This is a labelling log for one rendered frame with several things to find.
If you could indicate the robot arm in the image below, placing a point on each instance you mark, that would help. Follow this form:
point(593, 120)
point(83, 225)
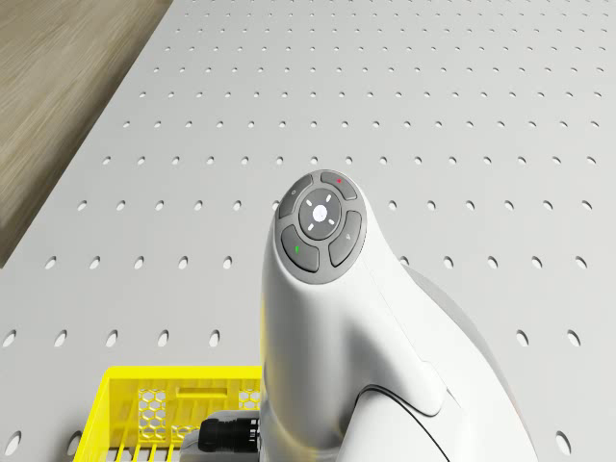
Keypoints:
point(337, 337)

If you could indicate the yellow basket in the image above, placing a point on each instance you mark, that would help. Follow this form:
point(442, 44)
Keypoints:
point(120, 385)

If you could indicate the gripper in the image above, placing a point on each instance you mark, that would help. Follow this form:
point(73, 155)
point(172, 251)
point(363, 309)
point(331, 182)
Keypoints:
point(226, 433)

